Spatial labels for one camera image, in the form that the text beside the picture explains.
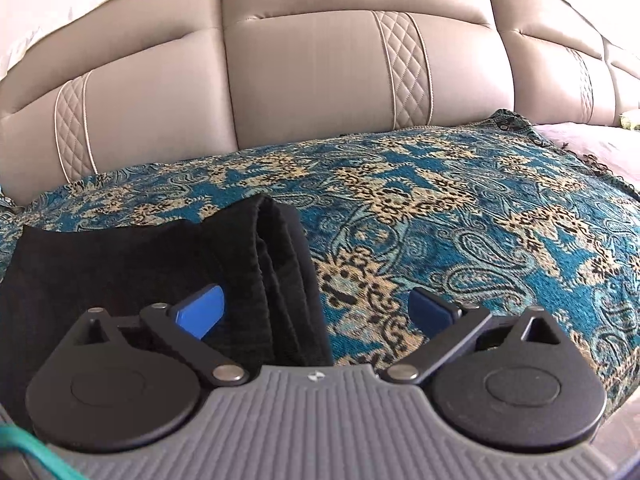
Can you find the pale pink cloth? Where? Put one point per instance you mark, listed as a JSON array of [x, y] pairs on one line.
[[595, 147]]

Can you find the beige leather sofa backrest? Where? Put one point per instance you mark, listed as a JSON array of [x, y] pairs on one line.
[[310, 60]]

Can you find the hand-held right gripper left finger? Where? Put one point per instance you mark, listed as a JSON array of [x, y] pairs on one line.
[[197, 312]]

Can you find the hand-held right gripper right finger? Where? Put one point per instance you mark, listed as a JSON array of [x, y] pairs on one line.
[[431, 307]]

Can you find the black pants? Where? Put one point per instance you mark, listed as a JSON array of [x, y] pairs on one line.
[[125, 270]]

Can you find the teal paisley blanket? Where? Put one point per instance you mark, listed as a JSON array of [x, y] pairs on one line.
[[450, 220]]

